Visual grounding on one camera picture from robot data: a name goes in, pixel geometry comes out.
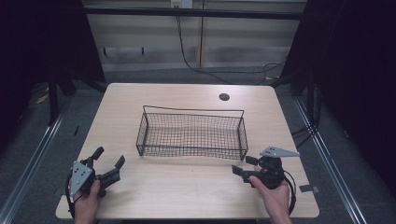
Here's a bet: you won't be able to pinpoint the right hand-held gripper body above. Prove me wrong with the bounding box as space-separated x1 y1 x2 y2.
242 146 301 190

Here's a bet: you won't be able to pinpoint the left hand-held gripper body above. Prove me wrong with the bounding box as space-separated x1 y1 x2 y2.
67 158 121 198

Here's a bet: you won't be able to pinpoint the black wire mesh basket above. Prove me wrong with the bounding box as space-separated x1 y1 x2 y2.
135 105 249 161

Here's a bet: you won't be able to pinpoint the person's left hand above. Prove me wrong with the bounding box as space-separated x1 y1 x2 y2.
73 178 102 220

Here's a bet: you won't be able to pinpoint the person's right hand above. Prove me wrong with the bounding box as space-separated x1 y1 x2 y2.
248 175 291 218

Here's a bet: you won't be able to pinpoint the grey tape piece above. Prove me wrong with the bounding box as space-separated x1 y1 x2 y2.
299 184 321 194

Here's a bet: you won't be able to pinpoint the black metal stand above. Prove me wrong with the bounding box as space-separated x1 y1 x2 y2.
47 69 61 127

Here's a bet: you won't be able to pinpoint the yellow tape piece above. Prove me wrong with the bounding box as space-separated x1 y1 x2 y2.
35 92 50 105

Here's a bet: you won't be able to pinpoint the black curtain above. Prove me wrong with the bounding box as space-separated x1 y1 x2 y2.
0 0 106 150
281 0 396 188

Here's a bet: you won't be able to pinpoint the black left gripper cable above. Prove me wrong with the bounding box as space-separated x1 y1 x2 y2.
64 173 78 220

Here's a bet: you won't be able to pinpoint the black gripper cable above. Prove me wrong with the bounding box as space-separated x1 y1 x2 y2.
64 173 78 220
282 169 297 217

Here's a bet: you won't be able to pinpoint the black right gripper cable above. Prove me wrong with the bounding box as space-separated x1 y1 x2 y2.
282 169 297 217

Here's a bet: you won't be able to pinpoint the metal floor rail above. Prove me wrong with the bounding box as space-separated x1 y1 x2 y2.
292 96 372 224
0 92 74 224

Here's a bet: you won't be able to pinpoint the black floor cables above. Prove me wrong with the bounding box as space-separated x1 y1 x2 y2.
290 83 323 149

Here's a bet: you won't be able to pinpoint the black wall cable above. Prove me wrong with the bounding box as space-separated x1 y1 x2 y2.
175 6 287 86

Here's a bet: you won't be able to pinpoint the black horizontal frame bar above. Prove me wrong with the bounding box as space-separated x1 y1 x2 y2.
83 7 305 21

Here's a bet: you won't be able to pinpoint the white wall outlet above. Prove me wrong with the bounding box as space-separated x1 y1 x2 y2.
170 0 194 9

